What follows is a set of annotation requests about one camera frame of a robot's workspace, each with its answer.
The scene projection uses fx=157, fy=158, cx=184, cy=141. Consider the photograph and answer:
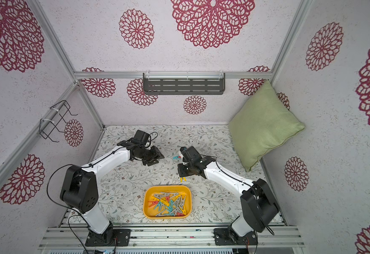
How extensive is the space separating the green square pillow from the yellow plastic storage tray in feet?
1.34

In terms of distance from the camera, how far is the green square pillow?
0.76 meters

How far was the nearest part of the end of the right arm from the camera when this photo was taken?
61 centimetres

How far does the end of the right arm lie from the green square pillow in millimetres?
386

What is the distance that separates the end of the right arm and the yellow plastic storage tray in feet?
0.49

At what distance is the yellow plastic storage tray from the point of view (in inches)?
31.9
